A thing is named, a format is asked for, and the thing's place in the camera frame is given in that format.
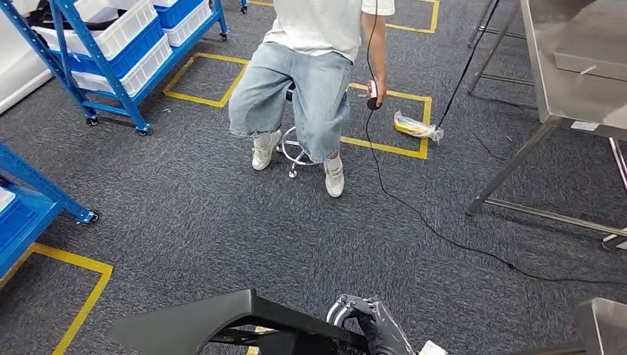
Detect taut black cable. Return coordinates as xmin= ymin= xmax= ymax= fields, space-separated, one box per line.
xmin=435 ymin=0 xmax=501 ymax=131

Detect steel table with drawer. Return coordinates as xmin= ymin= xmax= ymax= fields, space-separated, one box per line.
xmin=465 ymin=0 xmax=627 ymax=251

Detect blue plastic bin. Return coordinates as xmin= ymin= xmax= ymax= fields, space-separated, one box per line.
xmin=154 ymin=0 xmax=207 ymax=30
xmin=49 ymin=17 xmax=165 ymax=79
xmin=0 ymin=195 xmax=38 ymax=251

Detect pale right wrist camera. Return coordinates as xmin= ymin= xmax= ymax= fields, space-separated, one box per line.
xmin=417 ymin=339 xmax=448 ymax=355

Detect blue metal shelf rack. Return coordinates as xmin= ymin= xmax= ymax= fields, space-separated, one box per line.
xmin=0 ymin=0 xmax=230 ymax=137
xmin=0 ymin=142 xmax=100 ymax=280

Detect clear bag with yellow contents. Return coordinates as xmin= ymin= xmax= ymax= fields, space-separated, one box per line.
xmin=393 ymin=109 xmax=445 ymax=146

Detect black plastic car part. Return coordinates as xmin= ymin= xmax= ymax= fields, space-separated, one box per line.
xmin=109 ymin=288 xmax=370 ymax=355

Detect large white plastic bin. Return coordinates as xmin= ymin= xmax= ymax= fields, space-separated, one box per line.
xmin=31 ymin=0 xmax=159 ymax=62

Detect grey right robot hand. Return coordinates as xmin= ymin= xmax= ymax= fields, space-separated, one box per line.
xmin=325 ymin=294 xmax=417 ymax=355

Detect black parts in bin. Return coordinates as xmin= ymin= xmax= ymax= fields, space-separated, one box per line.
xmin=27 ymin=0 xmax=123 ymax=31

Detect long black floor cable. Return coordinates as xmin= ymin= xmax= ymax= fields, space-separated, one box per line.
xmin=365 ymin=0 xmax=627 ymax=287

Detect person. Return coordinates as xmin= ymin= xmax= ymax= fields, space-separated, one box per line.
xmin=227 ymin=0 xmax=397 ymax=200

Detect steel workbench table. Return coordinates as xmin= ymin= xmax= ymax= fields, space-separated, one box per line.
xmin=577 ymin=297 xmax=627 ymax=355

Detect black and white handheld controller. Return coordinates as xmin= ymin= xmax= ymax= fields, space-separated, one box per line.
xmin=366 ymin=79 xmax=384 ymax=112

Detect chrome swivel stool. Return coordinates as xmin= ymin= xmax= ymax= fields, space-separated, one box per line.
xmin=277 ymin=81 xmax=319 ymax=180

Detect person's left hand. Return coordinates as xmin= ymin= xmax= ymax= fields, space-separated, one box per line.
xmin=365 ymin=78 xmax=389 ymax=108

